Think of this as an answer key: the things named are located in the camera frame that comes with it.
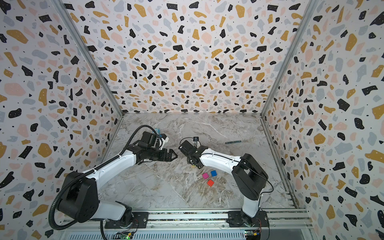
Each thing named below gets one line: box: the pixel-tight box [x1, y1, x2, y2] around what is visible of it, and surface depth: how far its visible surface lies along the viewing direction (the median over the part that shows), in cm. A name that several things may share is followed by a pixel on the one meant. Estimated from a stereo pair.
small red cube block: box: [207, 179, 215, 187], surface depth 89 cm
